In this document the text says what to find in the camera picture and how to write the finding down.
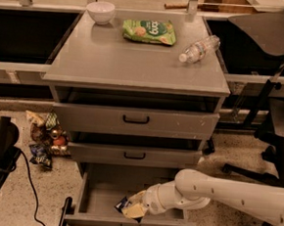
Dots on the wooden stick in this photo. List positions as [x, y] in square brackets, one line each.
[175, 6]

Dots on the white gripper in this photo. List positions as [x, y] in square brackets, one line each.
[150, 197]

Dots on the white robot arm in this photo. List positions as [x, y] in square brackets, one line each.
[192, 189]

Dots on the pile of snack packages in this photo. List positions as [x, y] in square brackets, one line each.
[48, 139]

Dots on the clear plastic water bottle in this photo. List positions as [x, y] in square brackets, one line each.
[198, 50]

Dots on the grey top drawer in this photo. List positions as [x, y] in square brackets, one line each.
[127, 121]

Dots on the grey open bottom drawer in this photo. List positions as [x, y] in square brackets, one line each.
[104, 185]

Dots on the white bowl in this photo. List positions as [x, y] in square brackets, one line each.
[101, 12]

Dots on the grey drawer cabinet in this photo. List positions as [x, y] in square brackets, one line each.
[98, 66]

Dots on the grey middle drawer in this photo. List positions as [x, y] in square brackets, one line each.
[112, 154]

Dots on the green chip bag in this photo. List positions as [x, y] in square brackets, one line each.
[149, 31]

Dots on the dark blue rxbar wrapper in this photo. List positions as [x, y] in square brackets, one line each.
[121, 204]

